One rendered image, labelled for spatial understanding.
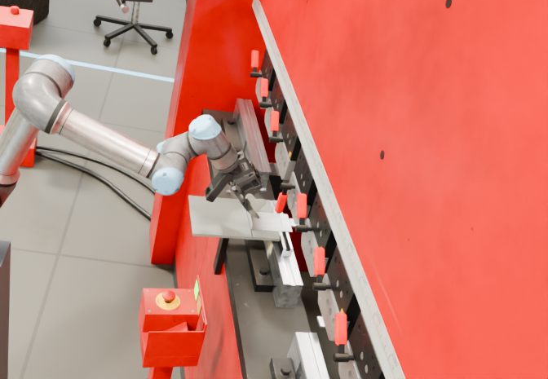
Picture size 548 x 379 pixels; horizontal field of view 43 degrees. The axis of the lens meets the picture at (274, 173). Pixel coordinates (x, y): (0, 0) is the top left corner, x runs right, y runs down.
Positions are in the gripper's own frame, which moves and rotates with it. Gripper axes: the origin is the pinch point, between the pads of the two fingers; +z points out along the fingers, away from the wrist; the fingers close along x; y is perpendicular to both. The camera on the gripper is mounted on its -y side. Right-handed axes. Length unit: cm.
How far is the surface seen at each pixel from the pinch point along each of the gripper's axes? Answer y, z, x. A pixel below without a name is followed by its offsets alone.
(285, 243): 4.3, 10.3, -8.4
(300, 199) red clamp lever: 18.7, -19.1, -28.5
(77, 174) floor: -107, 46, 153
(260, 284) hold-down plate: -6.8, 12.2, -17.3
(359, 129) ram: 40, -38, -40
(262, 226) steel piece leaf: 0.1, 5.3, -2.5
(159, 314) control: -36.2, 4.0, -18.7
